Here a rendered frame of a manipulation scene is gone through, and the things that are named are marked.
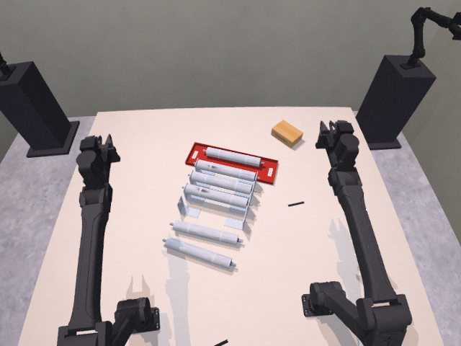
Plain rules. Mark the red scrap tray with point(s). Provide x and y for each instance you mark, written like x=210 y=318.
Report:
x=266 y=171

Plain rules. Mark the brown cardboard box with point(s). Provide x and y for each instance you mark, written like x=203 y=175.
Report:
x=286 y=133

